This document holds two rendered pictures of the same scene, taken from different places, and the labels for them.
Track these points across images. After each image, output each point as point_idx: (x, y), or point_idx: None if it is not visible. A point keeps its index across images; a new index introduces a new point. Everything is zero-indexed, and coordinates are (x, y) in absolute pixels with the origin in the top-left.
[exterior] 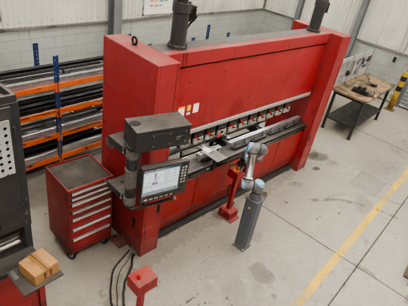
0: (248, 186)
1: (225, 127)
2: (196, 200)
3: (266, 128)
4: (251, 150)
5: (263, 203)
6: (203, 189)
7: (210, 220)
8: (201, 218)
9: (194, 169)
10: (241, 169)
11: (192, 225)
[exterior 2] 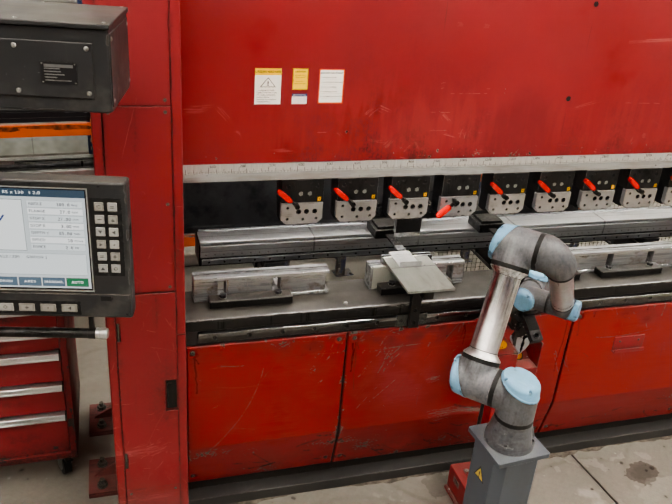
0: (470, 383)
1: (473, 193)
2: (356, 419)
3: (668, 244)
4: (500, 253)
5: (629, 498)
6: (381, 387)
7: (407, 501)
8: (385, 486)
9: (338, 304)
10: (520, 347)
11: (340, 498)
